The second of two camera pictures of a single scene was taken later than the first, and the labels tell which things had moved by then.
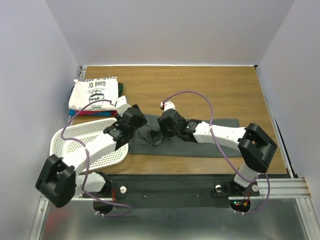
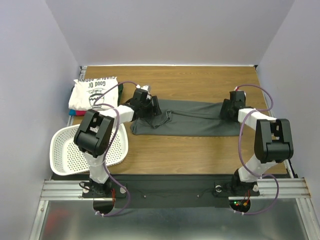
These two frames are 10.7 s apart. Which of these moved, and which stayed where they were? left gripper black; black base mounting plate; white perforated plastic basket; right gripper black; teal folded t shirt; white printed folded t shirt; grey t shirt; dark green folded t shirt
Moved: right gripper black; left gripper black; grey t shirt
Stayed: teal folded t shirt; white perforated plastic basket; black base mounting plate; dark green folded t shirt; white printed folded t shirt
